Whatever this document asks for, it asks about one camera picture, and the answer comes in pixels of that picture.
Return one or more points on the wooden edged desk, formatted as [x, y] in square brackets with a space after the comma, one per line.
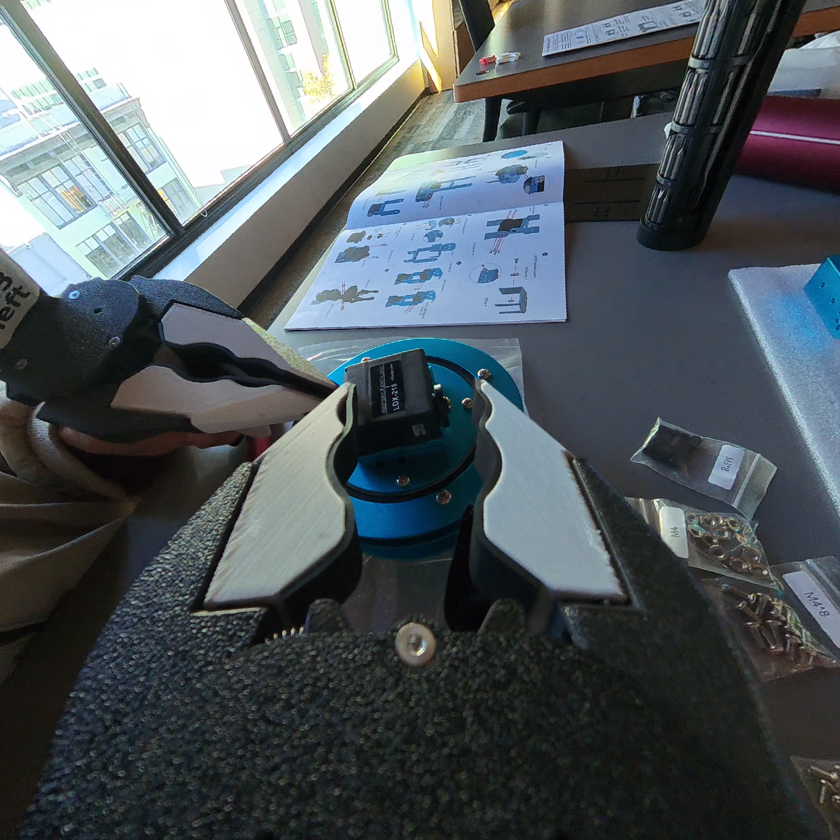
[590, 72]

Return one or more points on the maroon metal cylinder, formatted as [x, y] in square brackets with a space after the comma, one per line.
[800, 144]

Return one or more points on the blue round robot arm base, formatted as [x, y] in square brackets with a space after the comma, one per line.
[407, 525]

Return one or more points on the large glass window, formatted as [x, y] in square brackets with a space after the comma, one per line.
[164, 79]

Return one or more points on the blue U-shaped bracket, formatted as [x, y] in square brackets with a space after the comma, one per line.
[823, 295]

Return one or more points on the white plastic bag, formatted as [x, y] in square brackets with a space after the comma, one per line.
[814, 65]

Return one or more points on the person's left forearm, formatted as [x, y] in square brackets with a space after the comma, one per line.
[52, 525]

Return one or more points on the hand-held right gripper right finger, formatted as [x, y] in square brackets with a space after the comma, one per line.
[551, 518]

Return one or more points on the pile of small screw bags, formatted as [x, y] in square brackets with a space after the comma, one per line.
[722, 538]

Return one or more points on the white instruction booklet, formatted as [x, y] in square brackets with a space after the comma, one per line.
[459, 289]

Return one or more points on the clear plastic bag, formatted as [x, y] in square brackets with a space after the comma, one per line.
[407, 590]

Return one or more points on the black mesh cylinder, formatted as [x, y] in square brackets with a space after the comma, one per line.
[695, 131]

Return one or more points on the black servo motor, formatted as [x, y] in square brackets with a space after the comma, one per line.
[394, 400]

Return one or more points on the grey desk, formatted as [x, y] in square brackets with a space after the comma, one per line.
[623, 328]

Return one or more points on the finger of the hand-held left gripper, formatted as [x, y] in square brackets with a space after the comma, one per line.
[216, 407]
[216, 331]

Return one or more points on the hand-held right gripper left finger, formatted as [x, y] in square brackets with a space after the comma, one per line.
[282, 518]

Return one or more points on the white printed leaflet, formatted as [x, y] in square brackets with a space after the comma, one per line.
[623, 26]

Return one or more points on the person's left hand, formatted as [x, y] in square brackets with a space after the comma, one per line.
[144, 445]

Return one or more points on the white foam sheet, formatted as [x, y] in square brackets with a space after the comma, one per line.
[774, 328]

